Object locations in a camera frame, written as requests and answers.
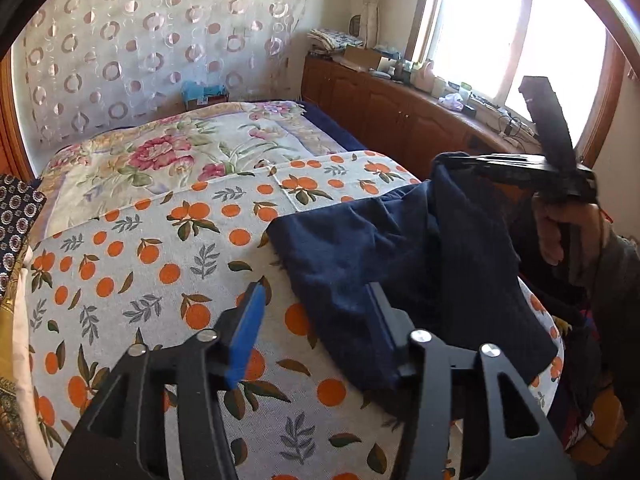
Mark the cardboard box on cabinet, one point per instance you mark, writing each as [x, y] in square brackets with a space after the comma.
[362, 59]

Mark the sheer circle pattern curtain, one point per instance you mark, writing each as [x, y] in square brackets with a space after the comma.
[82, 67]

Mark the floral pink quilt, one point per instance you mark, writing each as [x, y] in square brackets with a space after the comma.
[117, 168]

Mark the right hand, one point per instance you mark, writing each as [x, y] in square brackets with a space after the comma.
[587, 219]

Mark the navy blue garment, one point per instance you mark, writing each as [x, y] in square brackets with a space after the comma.
[442, 253]

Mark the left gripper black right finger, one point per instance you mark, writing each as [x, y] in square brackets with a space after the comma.
[390, 331]

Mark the folded patterned cloth stack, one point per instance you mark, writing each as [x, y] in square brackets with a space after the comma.
[330, 41]

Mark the orange fruit print sheet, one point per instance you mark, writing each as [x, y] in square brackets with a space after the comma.
[160, 270]

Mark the wooden sideboard cabinet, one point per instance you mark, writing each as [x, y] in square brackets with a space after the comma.
[395, 120]

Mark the navy medallion patterned pillow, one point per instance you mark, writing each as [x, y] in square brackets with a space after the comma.
[21, 203]

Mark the blue tissue box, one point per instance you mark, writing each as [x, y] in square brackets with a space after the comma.
[195, 95]

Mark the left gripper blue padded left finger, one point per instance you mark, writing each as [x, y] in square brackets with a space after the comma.
[240, 327]

